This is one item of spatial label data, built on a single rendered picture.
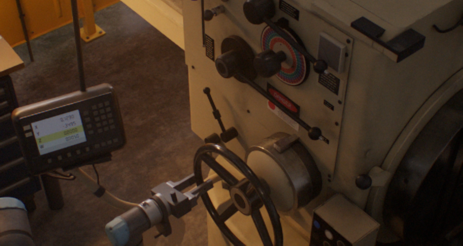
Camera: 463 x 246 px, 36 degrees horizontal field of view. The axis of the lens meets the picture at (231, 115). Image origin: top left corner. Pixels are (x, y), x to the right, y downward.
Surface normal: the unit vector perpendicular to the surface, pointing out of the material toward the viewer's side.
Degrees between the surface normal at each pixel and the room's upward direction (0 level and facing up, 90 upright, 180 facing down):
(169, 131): 0
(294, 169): 36
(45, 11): 90
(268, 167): 60
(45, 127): 70
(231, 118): 90
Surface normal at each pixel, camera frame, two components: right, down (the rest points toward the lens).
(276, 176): -0.52, 0.18
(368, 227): 0.00, -0.73
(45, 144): 0.40, 0.34
